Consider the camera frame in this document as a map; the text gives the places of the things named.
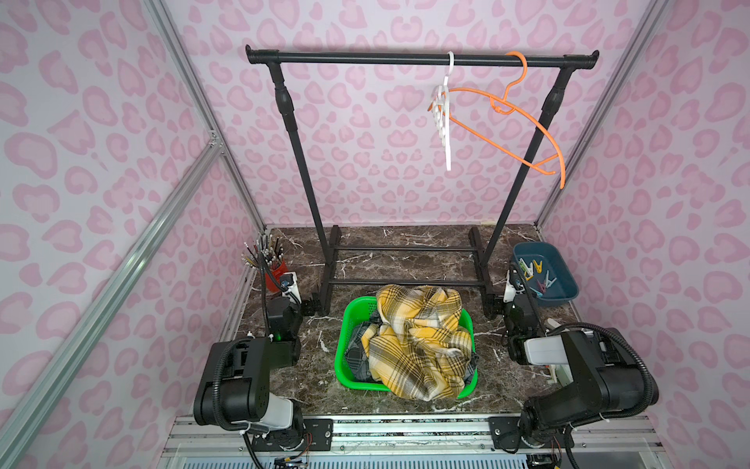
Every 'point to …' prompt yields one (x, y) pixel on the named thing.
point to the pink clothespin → (542, 286)
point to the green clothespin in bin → (523, 268)
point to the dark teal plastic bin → (543, 272)
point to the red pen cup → (268, 257)
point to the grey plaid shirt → (355, 356)
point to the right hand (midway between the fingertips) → (508, 283)
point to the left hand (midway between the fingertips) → (305, 284)
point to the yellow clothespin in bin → (538, 268)
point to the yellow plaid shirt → (419, 348)
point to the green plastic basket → (360, 309)
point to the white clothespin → (528, 269)
